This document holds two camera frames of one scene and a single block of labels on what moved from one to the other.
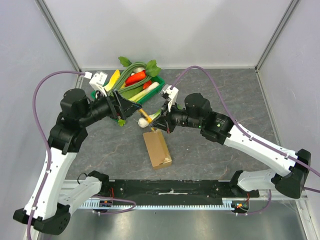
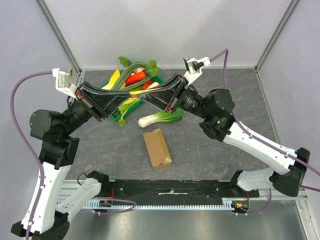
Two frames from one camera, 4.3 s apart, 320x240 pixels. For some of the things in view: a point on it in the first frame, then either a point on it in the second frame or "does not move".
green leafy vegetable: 151,68 does not move
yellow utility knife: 147,118 to 134,92
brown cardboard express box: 158,150 does not move
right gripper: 167,120 to 176,93
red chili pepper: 135,77 does not move
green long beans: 120,84 does not move
